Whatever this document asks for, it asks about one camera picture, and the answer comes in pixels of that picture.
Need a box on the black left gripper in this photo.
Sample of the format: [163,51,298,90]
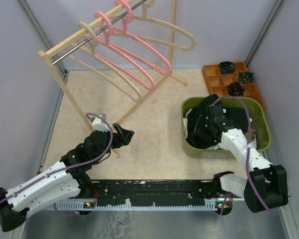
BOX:
[93,122,134,163]

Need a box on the black garment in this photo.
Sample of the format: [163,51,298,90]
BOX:
[183,94,253,149]

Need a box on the white collared shirt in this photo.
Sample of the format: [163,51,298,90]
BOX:
[183,108,257,150]

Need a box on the beige wooden hanger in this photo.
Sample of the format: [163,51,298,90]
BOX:
[69,22,143,103]

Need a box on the pink plastic hanger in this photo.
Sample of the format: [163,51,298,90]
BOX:
[82,9,157,92]

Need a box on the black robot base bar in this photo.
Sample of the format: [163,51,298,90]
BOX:
[76,179,233,216]

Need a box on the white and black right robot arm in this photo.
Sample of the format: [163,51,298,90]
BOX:
[193,96,289,213]

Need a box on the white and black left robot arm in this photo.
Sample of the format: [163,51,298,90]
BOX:
[0,123,135,232]

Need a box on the orange compartment tray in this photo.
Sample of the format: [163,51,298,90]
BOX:
[202,62,266,109]

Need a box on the dark rolled sock middle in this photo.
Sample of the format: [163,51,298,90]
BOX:
[228,82,245,96]

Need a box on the dark rolled sock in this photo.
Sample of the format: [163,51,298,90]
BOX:
[218,61,236,74]
[228,82,245,96]

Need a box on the green plastic laundry basket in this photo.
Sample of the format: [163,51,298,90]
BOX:
[180,97,271,159]

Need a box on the green patterned rolled sock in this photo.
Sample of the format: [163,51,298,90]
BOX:
[237,72,255,84]

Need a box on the dark rolled sock top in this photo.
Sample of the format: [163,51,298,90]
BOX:
[218,61,236,74]

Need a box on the wooden clothes rack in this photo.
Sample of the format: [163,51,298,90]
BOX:
[37,0,188,158]

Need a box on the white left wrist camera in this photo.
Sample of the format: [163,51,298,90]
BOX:
[92,116,110,132]

